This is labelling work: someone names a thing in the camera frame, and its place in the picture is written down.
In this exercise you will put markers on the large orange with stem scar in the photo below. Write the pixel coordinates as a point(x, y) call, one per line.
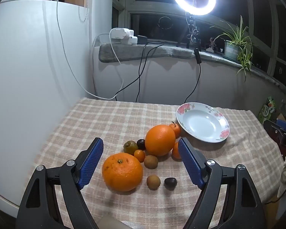
point(122, 174)

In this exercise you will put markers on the small brown kiwi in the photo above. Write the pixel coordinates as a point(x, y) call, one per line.
point(153, 182)
point(150, 161)

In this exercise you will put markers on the beige checked tablecloth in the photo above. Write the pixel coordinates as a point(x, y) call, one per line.
point(109, 119)

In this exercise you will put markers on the black power adapter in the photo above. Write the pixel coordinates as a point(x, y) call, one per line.
point(141, 39)

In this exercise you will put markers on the white floral plate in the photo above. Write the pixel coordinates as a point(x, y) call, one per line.
point(200, 124)

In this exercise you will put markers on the potted spider plant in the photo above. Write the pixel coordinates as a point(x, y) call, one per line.
point(232, 50)

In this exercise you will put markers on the white power strip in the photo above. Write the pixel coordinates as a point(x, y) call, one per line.
point(120, 34)

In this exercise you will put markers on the white cabinet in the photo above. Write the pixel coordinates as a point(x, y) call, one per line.
point(26, 76)

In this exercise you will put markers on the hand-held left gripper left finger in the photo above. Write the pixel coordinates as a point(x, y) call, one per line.
point(90, 162)

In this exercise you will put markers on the small pink flowering plant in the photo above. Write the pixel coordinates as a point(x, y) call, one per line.
point(213, 43)

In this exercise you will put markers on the green printed carton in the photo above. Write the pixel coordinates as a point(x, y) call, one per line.
point(267, 111)

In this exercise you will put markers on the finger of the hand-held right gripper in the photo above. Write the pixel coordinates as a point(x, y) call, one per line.
point(284, 126)

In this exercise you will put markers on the small tangerine with stem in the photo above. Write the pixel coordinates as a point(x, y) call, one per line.
point(176, 130)

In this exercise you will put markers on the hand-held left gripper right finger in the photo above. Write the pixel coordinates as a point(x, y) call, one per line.
point(189, 162)

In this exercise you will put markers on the large smooth oval orange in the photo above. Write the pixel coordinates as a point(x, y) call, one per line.
point(160, 140)

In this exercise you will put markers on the white window frame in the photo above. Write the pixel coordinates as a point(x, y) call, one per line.
point(131, 8)

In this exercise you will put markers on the green-brown kiwi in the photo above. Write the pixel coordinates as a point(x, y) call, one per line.
point(130, 147)

